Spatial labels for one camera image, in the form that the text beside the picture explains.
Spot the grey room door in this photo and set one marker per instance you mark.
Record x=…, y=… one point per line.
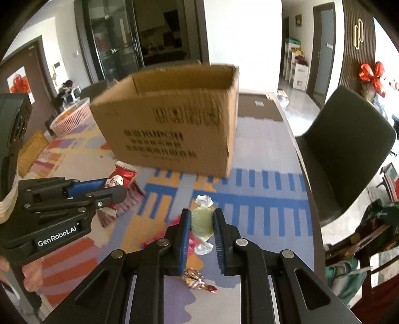
x=324, y=53

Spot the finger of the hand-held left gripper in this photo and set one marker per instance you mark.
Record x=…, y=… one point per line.
x=107, y=197
x=87, y=186

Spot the pink plastic basket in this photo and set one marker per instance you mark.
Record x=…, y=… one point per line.
x=73, y=120

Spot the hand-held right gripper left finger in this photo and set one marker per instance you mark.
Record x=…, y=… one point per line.
x=185, y=240

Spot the colourful striped wrapped candy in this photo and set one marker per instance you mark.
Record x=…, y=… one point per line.
x=199, y=278

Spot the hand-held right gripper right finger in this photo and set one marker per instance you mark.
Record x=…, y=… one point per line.
x=218, y=240

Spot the orange fruits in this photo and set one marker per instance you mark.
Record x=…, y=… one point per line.
x=73, y=112

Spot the red white snack packet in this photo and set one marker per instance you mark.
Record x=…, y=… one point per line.
x=123, y=176

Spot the red wooden chair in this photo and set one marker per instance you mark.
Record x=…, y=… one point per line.
x=383, y=292

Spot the dark green cloth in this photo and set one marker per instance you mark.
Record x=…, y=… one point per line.
x=380, y=215

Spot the white red paper poster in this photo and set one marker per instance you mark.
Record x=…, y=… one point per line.
x=20, y=82

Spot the dark upholstered chair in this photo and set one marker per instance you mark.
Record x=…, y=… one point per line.
x=346, y=149
x=93, y=89

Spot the red foil balloon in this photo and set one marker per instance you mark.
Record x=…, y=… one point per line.
x=372, y=74

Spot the brown cardboard box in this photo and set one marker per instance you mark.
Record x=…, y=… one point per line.
x=174, y=124

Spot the small framed wall picture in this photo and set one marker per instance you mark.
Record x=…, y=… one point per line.
x=299, y=20

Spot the person's left hand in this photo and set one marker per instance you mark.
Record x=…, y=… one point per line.
x=32, y=275

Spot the pink snack packet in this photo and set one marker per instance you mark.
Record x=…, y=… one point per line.
x=192, y=241

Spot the brown entry door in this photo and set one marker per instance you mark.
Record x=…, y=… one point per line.
x=40, y=81

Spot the yellow woven box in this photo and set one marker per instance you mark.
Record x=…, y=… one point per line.
x=31, y=152

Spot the gold wall ornament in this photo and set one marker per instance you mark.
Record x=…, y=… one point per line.
x=359, y=34

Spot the black framed glass door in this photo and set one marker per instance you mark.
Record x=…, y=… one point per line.
x=115, y=40

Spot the white shelf unit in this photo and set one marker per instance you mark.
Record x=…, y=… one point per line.
x=297, y=68

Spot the teal backpack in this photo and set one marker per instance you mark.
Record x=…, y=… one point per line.
x=346, y=280

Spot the colourful patterned table mat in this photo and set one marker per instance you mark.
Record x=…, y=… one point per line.
x=258, y=193

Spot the pale green candy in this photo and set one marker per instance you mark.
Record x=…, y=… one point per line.
x=201, y=224

